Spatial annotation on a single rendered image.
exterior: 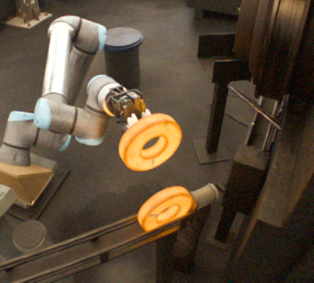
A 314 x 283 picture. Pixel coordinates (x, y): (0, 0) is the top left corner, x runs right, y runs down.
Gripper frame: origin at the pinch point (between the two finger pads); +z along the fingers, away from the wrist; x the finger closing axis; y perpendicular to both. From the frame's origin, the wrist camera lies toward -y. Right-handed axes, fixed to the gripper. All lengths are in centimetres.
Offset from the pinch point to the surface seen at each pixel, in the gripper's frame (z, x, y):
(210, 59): -72, 70, -15
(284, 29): 14.4, 28.7, 22.2
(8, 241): -37, -49, -44
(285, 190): 23.6, 21.5, -12.5
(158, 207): 4.3, -3.0, -17.9
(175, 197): 4.5, 2.2, -17.2
